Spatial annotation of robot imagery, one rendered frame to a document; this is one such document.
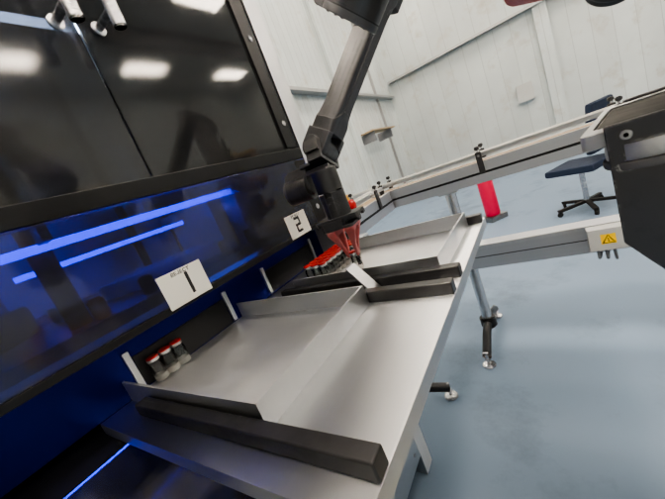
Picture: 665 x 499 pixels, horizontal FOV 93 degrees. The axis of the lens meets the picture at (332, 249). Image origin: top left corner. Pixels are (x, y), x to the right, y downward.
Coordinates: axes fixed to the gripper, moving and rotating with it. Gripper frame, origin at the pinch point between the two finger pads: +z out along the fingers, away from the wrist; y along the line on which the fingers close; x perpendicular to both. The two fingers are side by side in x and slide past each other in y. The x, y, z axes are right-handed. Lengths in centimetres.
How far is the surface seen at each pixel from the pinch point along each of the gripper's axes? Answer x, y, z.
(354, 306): 23.4, -5.4, 2.4
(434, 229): -12.5, -17.6, 3.1
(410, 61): -1071, -18, -262
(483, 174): -87, -38, 5
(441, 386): -55, 2, 85
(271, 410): 43.3, -0.6, 2.9
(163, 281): 28.9, 22.8, -11.4
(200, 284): 23.5, 21.4, -8.0
